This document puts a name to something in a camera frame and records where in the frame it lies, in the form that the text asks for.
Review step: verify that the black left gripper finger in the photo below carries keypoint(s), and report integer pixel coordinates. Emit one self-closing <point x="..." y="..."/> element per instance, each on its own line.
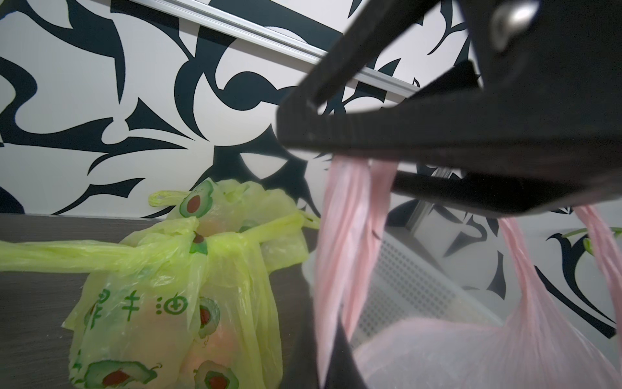
<point x="299" y="351"/>

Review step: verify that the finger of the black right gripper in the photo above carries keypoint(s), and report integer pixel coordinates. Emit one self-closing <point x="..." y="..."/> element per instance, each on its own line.
<point x="548" y="105"/>
<point x="498" y="197"/>

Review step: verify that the pink apple print plastic bag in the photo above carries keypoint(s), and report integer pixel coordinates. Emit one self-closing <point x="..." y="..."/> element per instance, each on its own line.
<point x="535" y="348"/>

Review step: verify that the green avocado print plastic bag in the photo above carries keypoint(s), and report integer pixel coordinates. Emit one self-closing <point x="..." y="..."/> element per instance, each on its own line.
<point x="231" y="206"/>

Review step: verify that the white perforated plastic basket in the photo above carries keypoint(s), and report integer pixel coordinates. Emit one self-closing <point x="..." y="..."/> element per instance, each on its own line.
<point x="408" y="282"/>

